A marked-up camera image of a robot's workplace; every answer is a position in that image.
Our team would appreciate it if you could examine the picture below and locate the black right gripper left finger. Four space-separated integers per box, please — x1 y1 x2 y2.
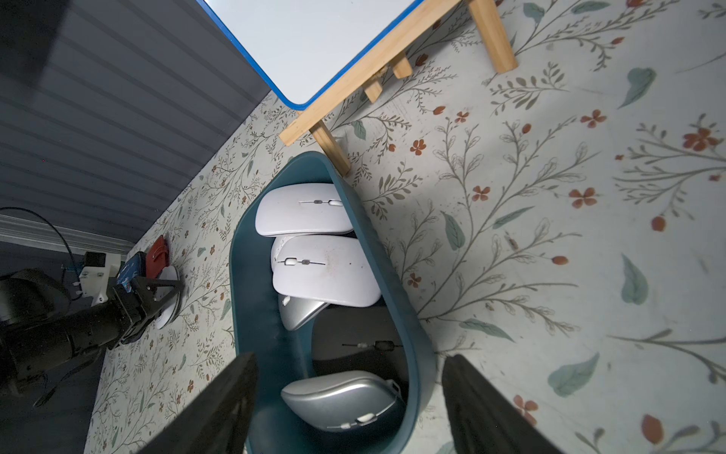
141 353 259 453

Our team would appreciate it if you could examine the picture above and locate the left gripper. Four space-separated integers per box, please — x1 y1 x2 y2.
113 276 183 344

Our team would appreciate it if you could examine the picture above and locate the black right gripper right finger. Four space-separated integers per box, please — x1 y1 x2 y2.
442 355 560 454

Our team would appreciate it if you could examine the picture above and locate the white mouse row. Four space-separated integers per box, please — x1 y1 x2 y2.
154 266 181 330

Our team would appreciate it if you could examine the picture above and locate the silver mouse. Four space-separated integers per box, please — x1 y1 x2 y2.
281 371 405 432
278 295 329 331

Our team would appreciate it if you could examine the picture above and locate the black mouse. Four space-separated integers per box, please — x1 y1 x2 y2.
312 306 410 391

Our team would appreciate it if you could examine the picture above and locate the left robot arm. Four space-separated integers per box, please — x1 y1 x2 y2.
1 269 183 395

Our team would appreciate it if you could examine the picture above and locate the red wallet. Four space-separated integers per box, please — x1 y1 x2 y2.
145 236 169 279

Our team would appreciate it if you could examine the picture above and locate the wooden easel stand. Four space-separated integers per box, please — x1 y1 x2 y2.
279 0 518 176

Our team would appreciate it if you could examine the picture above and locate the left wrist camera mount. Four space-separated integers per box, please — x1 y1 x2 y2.
79 252 121 306

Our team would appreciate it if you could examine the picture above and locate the white board blue frame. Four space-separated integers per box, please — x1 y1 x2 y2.
199 0 421 111

